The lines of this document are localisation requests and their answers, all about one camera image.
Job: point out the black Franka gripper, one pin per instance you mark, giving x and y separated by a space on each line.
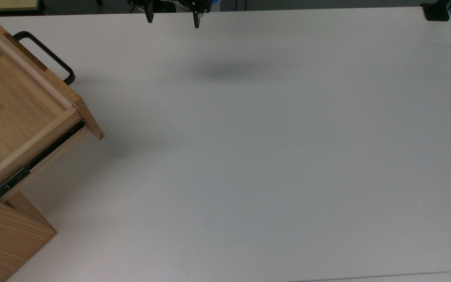
172 3

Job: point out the wooden drawer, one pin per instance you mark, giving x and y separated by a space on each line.
22 98

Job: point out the yellow board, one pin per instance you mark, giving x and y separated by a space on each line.
6 4

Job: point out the wooden cabinet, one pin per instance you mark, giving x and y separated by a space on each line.
4 239

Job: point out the black drawer slide rail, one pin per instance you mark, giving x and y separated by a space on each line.
33 161

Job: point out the black table clamp mount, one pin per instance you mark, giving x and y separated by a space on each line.
436 11

